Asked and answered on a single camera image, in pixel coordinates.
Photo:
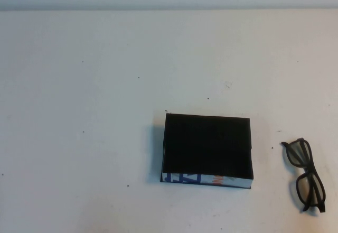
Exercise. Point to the black open glasses case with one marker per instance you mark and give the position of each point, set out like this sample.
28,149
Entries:
206,143

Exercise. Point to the black-framed glasses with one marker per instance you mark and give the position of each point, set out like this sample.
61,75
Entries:
298,155

